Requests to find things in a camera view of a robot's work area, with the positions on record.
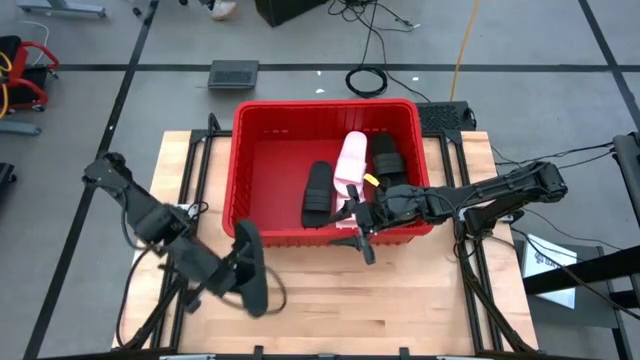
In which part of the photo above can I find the person's white shoe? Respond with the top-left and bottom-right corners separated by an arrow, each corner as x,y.
209,0 -> 238,22

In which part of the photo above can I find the black case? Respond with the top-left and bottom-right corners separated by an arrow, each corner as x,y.
254,0 -> 330,28

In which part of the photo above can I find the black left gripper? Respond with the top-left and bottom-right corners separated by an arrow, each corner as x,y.
169,233 -> 245,311

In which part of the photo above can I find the coiled black cable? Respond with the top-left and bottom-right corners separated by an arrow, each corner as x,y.
344,66 -> 389,100

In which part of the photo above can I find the red plastic bin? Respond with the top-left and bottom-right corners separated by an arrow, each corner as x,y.
221,98 -> 435,249

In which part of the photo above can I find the grey foot pedal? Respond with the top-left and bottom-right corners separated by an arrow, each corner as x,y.
207,59 -> 261,91

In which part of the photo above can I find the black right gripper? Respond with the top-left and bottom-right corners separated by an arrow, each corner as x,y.
319,183 -> 430,266

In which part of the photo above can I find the black aluminium frame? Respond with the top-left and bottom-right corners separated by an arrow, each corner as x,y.
438,128 -> 540,354
112,112 -> 234,351

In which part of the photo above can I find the black bar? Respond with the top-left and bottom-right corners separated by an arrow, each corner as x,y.
522,244 -> 640,297

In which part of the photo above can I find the yellow floor cable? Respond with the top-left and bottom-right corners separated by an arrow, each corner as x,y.
449,0 -> 481,101

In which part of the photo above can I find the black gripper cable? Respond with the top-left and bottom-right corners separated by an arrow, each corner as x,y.
219,263 -> 289,317

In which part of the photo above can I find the black slide sandal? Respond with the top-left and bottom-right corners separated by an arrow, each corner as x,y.
369,133 -> 407,190
233,218 -> 270,319
300,160 -> 336,230

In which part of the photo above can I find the yellow trolley cable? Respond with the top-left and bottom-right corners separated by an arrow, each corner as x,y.
0,49 -> 12,119

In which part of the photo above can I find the red trolley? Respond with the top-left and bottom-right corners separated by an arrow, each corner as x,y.
0,34 -> 60,114

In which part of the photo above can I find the black perforated electronics box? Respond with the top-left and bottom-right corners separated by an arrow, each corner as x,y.
414,101 -> 477,133

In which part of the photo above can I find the grey metal foot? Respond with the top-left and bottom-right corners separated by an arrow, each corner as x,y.
17,0 -> 107,19
0,119 -> 42,137

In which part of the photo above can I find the black stand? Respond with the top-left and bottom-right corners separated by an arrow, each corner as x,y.
612,131 -> 640,226

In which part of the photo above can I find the black floor cable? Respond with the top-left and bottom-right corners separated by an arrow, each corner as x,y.
327,0 -> 419,71

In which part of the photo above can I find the white printed paper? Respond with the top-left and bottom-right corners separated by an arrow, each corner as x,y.
522,233 -> 579,310

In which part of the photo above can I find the grey cart top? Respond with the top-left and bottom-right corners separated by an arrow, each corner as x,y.
512,238 -> 624,330

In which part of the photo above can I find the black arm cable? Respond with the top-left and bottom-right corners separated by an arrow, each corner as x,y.
114,244 -> 151,350

